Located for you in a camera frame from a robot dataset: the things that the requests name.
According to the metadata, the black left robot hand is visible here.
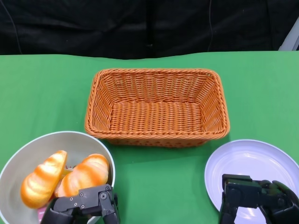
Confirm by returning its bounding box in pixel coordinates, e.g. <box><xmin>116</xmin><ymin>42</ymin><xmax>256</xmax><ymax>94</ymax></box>
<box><xmin>39</xmin><ymin>183</ymin><xmax>121</xmax><ymax>224</ymax></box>

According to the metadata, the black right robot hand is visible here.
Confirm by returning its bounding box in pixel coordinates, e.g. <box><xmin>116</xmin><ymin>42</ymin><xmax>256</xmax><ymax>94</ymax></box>
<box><xmin>219</xmin><ymin>174</ymin><xmax>299</xmax><ymax>224</ymax></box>

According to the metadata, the orange striped bread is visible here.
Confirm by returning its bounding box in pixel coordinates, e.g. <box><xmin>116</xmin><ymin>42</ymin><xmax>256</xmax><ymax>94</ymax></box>
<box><xmin>55</xmin><ymin>153</ymin><xmax>110</xmax><ymax>198</ymax></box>
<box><xmin>20</xmin><ymin>150</ymin><xmax>68</xmax><ymax>209</ymax></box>

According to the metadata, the pink cake slice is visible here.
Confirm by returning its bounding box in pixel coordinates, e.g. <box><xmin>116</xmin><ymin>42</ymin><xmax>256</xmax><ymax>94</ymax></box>
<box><xmin>36</xmin><ymin>208</ymin><xmax>47</xmax><ymax>221</ymax></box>

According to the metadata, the pale green bowl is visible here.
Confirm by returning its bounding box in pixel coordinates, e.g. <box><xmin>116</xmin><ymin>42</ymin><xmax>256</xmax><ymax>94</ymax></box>
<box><xmin>0</xmin><ymin>130</ymin><xmax>115</xmax><ymax>224</ymax></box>

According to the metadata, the lilac plate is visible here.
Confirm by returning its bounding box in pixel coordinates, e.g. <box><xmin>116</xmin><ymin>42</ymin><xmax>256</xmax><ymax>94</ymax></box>
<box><xmin>204</xmin><ymin>139</ymin><xmax>299</xmax><ymax>212</ymax></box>

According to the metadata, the orange wicker basket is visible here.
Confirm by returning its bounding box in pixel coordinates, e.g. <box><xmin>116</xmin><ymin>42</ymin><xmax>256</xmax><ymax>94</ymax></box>
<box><xmin>84</xmin><ymin>68</ymin><xmax>231</xmax><ymax>148</ymax></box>

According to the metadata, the green tablecloth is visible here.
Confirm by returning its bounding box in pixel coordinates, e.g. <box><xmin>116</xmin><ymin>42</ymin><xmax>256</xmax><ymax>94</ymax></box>
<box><xmin>0</xmin><ymin>50</ymin><xmax>299</xmax><ymax>224</ymax></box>

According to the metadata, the black backdrop curtain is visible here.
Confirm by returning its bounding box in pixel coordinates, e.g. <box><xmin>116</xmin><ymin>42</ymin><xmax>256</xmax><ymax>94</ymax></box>
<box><xmin>0</xmin><ymin>0</ymin><xmax>299</xmax><ymax>60</ymax></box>

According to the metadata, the white metal frame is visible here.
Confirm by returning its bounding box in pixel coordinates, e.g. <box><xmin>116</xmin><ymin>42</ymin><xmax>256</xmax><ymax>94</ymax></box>
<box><xmin>278</xmin><ymin>22</ymin><xmax>299</xmax><ymax>51</ymax></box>

